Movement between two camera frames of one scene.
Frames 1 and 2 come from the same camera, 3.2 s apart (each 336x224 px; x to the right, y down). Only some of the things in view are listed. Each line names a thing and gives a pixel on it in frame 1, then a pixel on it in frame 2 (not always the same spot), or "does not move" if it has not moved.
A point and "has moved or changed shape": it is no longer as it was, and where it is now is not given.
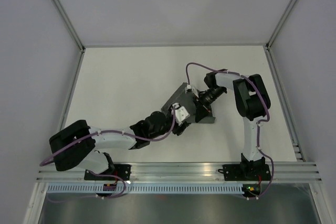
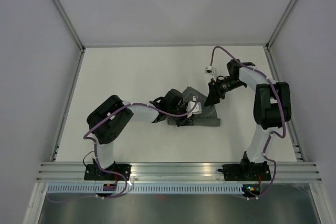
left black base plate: (123, 171) does not move
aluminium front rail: (296, 171) does not move
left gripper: (178, 130) -> (185, 121)
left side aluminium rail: (71, 89) does not move
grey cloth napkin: (187, 99) has moved or changed shape
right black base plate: (245, 172) does not move
